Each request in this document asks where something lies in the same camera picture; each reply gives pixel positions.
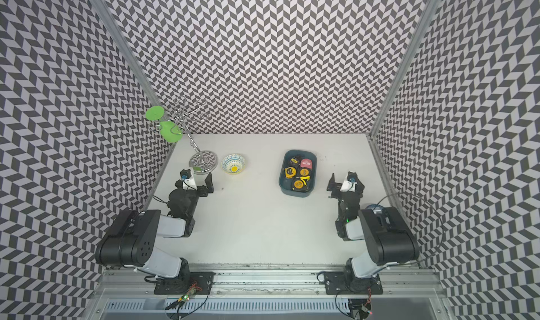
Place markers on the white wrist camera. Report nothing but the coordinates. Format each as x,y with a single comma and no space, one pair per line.
187,179
350,183

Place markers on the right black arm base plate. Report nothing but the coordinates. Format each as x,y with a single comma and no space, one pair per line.
342,283

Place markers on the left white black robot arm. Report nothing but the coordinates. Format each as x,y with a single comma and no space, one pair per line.
130,241

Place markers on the yellow patterned small bowl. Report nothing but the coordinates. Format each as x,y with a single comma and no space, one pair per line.
233,164

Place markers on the blue white patterned plate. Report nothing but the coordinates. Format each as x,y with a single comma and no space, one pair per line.
376,208

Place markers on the green cup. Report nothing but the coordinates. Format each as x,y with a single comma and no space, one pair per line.
155,113
170,132

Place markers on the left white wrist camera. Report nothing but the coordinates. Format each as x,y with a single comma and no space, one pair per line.
187,179

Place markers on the teal plastic storage box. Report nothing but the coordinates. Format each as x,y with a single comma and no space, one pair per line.
297,176

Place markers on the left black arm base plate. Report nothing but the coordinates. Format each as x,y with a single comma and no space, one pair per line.
202,282

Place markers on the green cup upper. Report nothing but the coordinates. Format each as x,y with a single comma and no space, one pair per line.
155,113

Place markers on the aluminium front rail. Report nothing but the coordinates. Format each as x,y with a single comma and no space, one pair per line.
276,281

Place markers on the green cup lower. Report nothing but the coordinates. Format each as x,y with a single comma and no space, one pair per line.
170,132

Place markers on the small black tape measure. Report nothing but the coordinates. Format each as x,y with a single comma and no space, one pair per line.
295,161

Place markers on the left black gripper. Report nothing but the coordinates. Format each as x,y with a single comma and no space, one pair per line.
209,186

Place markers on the pink tape measure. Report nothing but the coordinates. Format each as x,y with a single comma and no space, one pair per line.
306,163

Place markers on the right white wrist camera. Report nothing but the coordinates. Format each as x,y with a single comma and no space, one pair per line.
350,183

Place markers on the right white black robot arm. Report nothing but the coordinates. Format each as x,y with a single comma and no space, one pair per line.
388,239

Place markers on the chrome wire cup stand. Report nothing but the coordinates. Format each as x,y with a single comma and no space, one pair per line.
203,161

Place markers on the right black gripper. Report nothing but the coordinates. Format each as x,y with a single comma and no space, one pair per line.
337,187

